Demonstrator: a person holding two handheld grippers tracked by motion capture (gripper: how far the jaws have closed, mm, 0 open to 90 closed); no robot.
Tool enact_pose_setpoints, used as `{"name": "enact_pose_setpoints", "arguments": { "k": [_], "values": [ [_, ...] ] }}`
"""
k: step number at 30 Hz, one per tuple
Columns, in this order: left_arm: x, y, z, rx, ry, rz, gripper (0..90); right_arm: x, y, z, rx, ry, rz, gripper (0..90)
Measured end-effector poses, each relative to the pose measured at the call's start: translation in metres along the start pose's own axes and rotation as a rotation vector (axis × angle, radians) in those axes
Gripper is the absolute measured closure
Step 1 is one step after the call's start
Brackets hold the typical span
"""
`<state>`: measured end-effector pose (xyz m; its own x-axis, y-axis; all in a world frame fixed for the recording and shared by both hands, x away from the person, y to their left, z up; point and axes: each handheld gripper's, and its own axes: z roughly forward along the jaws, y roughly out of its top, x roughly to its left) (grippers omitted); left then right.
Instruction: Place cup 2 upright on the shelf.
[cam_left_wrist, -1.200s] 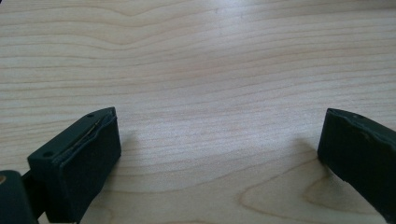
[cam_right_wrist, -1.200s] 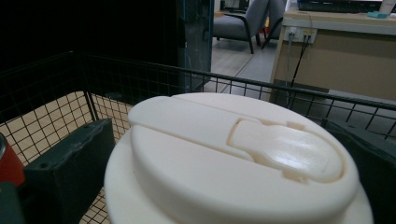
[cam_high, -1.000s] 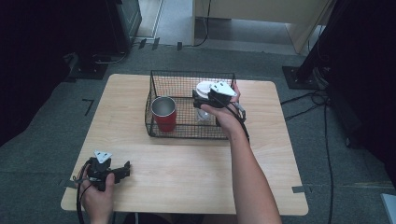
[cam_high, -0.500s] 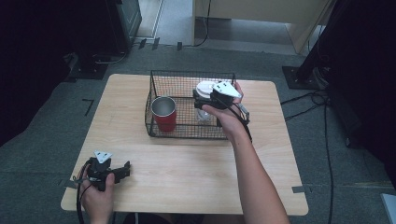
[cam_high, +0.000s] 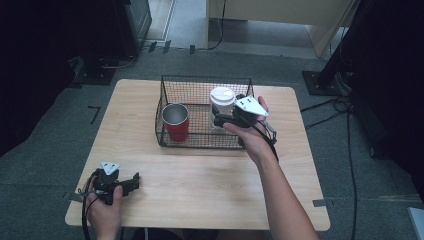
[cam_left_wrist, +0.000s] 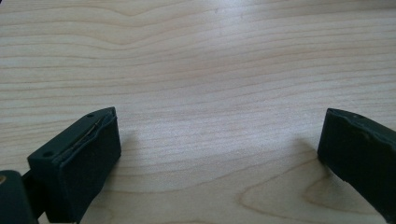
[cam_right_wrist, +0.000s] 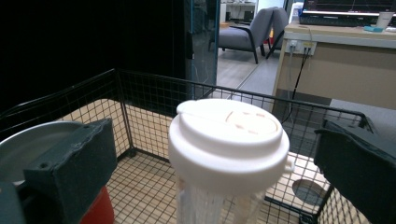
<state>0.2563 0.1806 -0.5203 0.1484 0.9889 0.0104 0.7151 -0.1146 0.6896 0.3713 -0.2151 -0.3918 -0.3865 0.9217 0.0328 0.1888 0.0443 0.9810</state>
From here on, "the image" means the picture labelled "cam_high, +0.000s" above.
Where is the beige desk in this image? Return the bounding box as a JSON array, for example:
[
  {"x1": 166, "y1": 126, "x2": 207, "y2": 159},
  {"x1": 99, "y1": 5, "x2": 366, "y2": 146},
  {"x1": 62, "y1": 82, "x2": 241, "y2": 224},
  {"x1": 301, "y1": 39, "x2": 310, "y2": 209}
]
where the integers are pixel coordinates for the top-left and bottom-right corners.
[{"x1": 205, "y1": 0, "x2": 359, "y2": 58}]

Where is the black wire basket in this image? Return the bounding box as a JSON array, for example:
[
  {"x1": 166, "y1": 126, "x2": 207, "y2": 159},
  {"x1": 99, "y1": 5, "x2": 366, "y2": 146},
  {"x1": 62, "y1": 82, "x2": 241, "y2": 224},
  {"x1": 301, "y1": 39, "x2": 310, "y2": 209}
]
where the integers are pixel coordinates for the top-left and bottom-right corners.
[{"x1": 154, "y1": 74, "x2": 255, "y2": 150}]

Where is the person's right hand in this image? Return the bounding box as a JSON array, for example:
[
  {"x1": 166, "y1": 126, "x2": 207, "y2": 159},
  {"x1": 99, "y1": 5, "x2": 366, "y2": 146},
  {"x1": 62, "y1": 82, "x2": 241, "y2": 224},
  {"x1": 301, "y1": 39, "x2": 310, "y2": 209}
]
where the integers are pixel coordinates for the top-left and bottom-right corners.
[{"x1": 222, "y1": 95, "x2": 279, "y2": 167}]

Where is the left hand-held gripper cable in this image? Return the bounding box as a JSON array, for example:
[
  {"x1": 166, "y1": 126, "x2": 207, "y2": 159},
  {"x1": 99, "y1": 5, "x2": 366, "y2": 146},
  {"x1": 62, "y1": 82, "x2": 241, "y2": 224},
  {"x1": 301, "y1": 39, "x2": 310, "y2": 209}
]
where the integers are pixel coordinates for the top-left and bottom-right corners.
[{"x1": 77, "y1": 170, "x2": 101, "y2": 240}]

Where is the person's left hand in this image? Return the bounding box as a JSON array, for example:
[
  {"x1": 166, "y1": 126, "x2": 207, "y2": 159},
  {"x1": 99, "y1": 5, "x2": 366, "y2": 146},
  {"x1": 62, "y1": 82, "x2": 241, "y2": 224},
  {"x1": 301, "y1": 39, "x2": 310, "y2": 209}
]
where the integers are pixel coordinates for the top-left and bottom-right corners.
[{"x1": 85, "y1": 185, "x2": 124, "y2": 236}]

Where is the black cabinet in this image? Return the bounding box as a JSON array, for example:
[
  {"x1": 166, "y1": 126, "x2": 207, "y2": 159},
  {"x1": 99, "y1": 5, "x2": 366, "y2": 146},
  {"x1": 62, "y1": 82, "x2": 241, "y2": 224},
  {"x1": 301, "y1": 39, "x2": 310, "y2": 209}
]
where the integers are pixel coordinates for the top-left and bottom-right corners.
[{"x1": 112, "y1": 0, "x2": 153, "y2": 58}]

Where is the black floor cable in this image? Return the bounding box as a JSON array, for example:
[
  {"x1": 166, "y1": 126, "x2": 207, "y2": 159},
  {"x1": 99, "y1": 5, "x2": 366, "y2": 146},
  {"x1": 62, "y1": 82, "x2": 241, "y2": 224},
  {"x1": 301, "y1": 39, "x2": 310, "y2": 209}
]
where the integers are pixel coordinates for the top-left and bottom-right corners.
[{"x1": 299, "y1": 95, "x2": 359, "y2": 240}]

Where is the hand-held gripper cable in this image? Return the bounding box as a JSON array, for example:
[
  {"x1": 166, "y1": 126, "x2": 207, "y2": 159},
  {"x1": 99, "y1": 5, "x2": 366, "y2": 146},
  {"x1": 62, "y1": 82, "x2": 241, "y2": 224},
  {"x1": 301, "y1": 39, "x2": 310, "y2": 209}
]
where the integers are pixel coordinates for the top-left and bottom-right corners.
[
  {"x1": 77, "y1": 170, "x2": 101, "y2": 240},
  {"x1": 245, "y1": 113, "x2": 280, "y2": 163}
]

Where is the red cup with metal inside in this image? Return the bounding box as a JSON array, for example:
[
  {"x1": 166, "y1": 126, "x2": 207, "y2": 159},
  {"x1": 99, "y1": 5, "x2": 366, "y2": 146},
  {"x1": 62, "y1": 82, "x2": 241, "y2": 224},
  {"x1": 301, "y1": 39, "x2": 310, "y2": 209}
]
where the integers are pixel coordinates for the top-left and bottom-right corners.
[{"x1": 161, "y1": 102, "x2": 191, "y2": 143}]

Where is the black floor tape mark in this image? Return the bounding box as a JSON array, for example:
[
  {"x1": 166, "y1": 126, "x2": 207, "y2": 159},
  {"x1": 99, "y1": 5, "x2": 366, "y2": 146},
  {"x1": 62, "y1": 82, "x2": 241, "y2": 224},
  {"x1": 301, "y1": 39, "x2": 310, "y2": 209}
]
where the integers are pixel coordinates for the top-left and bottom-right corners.
[{"x1": 87, "y1": 105, "x2": 102, "y2": 125}]

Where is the white paper cup with lid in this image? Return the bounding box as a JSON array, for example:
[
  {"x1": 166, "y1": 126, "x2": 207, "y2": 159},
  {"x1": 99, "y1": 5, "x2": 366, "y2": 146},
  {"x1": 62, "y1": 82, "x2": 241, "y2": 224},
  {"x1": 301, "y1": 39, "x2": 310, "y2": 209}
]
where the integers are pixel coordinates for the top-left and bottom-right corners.
[{"x1": 209, "y1": 86, "x2": 237, "y2": 131}]

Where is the right hand-held gripper cable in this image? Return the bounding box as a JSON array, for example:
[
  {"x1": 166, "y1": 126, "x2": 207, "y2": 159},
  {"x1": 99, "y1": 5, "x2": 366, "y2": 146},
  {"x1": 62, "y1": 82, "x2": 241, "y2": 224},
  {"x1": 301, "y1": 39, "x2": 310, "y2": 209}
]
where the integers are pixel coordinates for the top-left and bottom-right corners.
[{"x1": 245, "y1": 113, "x2": 280, "y2": 163}]

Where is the white box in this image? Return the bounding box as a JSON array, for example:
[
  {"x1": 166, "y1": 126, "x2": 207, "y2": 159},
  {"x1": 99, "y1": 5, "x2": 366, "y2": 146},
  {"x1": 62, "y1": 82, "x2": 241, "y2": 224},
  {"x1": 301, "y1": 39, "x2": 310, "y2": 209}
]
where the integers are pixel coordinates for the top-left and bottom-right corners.
[{"x1": 406, "y1": 206, "x2": 424, "y2": 240}]

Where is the black stand base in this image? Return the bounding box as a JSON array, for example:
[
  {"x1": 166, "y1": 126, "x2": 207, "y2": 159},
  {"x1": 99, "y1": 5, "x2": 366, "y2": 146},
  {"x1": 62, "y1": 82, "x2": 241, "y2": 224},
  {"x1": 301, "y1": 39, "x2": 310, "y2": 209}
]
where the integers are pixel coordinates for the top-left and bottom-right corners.
[
  {"x1": 301, "y1": 69, "x2": 352, "y2": 98},
  {"x1": 70, "y1": 55, "x2": 117, "y2": 87}
]

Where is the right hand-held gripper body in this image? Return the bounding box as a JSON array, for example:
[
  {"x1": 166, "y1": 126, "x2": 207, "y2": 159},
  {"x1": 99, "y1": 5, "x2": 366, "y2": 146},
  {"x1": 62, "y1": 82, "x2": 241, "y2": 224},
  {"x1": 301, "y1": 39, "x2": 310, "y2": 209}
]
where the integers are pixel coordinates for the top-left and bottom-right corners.
[{"x1": 232, "y1": 95, "x2": 278, "y2": 145}]

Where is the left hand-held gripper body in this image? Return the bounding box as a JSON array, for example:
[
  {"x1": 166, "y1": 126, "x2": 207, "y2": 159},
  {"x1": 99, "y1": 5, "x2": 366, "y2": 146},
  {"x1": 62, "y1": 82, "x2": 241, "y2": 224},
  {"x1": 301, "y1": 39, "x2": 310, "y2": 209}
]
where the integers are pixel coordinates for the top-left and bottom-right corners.
[{"x1": 92, "y1": 161, "x2": 125, "y2": 205}]

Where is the black hanging cable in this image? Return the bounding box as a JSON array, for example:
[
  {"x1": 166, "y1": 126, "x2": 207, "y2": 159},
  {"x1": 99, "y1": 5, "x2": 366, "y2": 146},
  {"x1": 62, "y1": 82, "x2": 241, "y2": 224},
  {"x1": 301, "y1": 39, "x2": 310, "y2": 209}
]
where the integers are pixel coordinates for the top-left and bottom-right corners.
[{"x1": 196, "y1": 0, "x2": 228, "y2": 52}]

